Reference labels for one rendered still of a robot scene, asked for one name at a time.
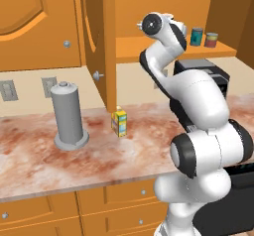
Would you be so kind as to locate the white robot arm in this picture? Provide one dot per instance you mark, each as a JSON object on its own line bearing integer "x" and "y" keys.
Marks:
{"x": 201, "y": 107}

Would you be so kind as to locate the orange open cabinet door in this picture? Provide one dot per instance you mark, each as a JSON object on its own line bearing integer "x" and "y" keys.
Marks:
{"x": 105, "y": 48}
{"x": 247, "y": 38}

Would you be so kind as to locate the orange closed cabinet door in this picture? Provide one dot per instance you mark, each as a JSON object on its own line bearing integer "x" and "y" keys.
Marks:
{"x": 36, "y": 48}

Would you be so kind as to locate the yellow carton box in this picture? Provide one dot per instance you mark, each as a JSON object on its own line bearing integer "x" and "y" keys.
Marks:
{"x": 119, "y": 122}

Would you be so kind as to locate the round silver door knob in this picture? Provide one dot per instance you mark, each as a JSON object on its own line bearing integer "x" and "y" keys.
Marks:
{"x": 67, "y": 44}
{"x": 97, "y": 75}

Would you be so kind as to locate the grey cylinder on round base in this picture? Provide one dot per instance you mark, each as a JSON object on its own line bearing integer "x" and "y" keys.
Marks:
{"x": 67, "y": 111}

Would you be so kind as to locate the small silver drawer knob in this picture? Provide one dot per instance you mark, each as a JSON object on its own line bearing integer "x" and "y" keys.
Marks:
{"x": 143, "y": 191}
{"x": 4, "y": 215}
{"x": 141, "y": 221}

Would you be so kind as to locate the black countertop appliance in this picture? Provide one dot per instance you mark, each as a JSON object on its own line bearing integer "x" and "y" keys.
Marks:
{"x": 198, "y": 64}

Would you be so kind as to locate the orange drawer front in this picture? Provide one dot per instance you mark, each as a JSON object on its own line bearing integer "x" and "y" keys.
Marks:
{"x": 36, "y": 210}
{"x": 119, "y": 193}
{"x": 122, "y": 221}

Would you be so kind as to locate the teal can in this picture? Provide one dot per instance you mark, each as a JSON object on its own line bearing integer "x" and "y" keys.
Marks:
{"x": 196, "y": 37}

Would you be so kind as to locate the red can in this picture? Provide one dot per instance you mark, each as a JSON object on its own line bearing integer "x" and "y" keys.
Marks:
{"x": 211, "y": 40}

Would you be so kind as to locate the black under-counter appliance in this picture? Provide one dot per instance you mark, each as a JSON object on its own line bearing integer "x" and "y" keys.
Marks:
{"x": 231, "y": 207}

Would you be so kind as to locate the orange wall cabinet shelf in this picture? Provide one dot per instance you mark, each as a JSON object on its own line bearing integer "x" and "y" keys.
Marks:
{"x": 132, "y": 50}

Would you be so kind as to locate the grey wall outlet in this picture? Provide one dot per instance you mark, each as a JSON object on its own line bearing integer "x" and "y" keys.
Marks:
{"x": 48, "y": 86}
{"x": 8, "y": 90}

